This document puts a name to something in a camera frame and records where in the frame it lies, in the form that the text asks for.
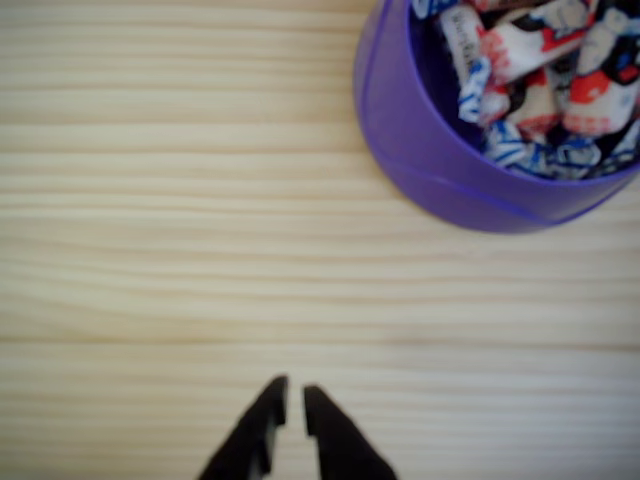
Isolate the wrapped white red blue candy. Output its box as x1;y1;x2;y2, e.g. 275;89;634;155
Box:
438;3;501;86
562;64;639;136
482;22;589;84
482;119;531;169

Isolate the purple plastic bowl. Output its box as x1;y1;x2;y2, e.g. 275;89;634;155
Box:
353;0;640;235

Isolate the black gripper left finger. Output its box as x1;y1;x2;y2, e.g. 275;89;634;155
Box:
196;374;291;480

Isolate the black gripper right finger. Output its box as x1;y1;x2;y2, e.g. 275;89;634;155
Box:
302;383;400;480

